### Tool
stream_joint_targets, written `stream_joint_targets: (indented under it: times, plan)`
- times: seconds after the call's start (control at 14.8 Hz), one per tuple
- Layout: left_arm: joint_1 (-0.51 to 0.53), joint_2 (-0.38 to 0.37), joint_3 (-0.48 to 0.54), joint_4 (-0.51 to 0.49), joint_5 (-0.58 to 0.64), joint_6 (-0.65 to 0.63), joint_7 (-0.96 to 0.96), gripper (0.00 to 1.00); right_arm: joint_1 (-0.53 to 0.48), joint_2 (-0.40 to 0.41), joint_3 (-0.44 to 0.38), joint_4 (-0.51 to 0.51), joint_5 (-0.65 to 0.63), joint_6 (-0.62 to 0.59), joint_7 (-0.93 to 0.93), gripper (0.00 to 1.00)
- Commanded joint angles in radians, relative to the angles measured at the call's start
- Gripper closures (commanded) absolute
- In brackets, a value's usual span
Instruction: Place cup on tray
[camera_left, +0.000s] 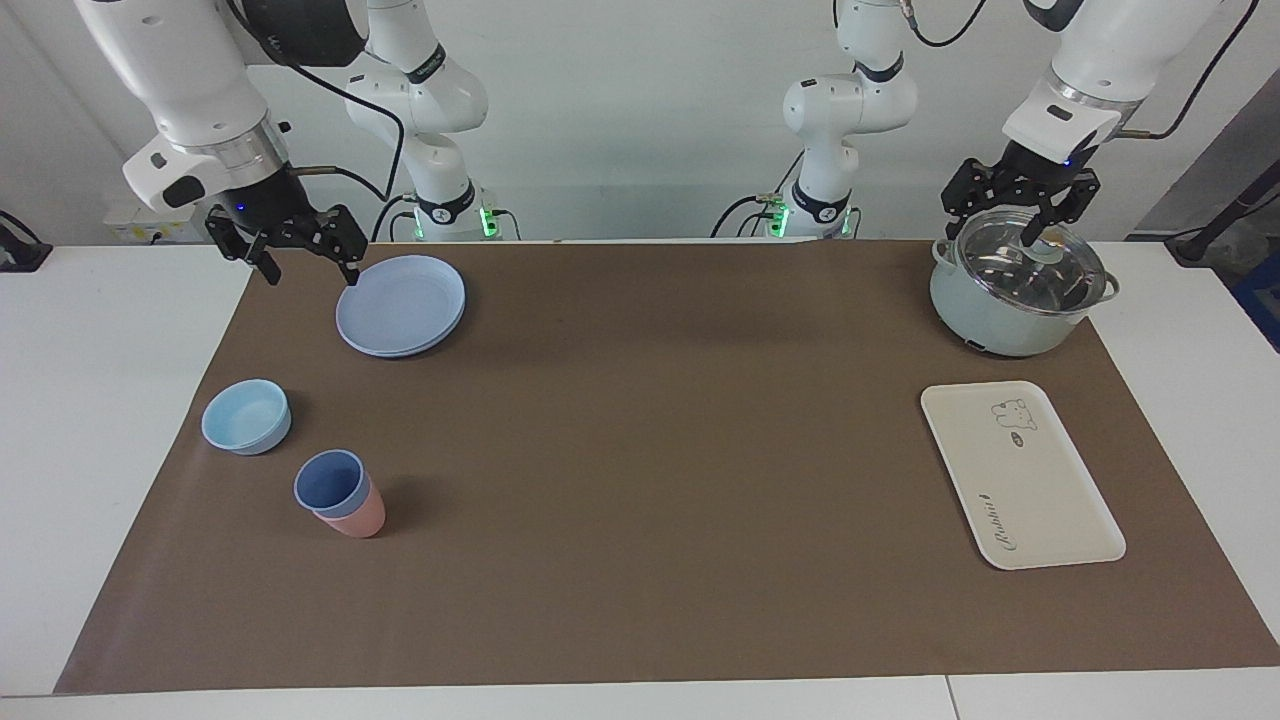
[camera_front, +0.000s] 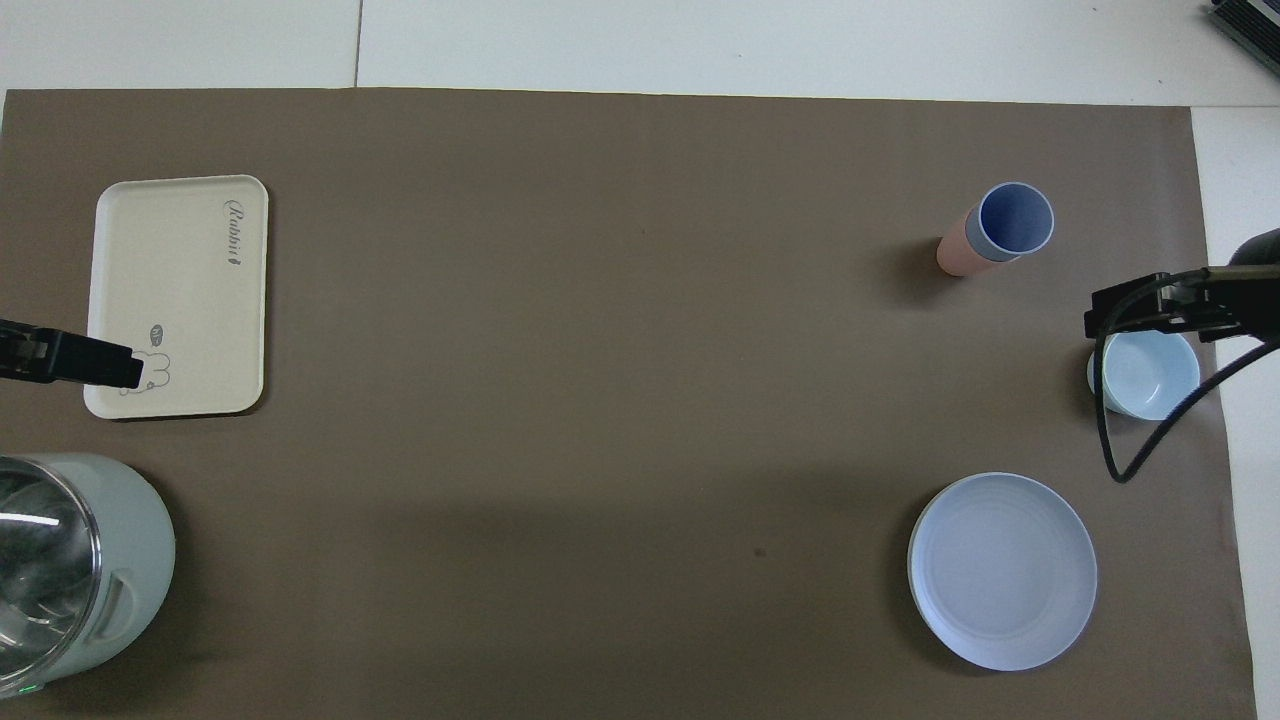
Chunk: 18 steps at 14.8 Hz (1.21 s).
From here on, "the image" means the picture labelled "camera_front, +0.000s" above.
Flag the pink cup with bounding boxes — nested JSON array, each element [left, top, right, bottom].
[[936, 205, 1021, 278]]

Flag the lavender blue plate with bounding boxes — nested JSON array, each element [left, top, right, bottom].
[[907, 472, 1099, 673]]

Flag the light blue bowl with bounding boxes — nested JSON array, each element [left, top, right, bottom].
[[1087, 330, 1201, 421]]

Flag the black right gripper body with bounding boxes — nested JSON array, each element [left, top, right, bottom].
[[1160, 266, 1243, 343]]

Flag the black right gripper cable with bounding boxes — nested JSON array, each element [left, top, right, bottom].
[[1095, 270, 1280, 484]]

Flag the pale green cooking pot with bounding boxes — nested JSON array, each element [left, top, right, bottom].
[[0, 452, 177, 701]]

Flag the blue cup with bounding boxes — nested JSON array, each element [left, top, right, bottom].
[[975, 182, 1056, 263]]

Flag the cream tray with rabbit print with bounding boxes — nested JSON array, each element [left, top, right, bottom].
[[83, 175, 271, 421]]

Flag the glass pot lid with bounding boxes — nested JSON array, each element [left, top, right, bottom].
[[0, 458, 104, 681]]

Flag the dark ribbed device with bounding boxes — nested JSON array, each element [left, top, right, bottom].
[[1205, 0, 1280, 66]]

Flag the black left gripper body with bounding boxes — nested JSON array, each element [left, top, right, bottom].
[[0, 319, 61, 385]]

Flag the brown paper table mat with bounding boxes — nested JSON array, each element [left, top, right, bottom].
[[0, 88, 1259, 720]]

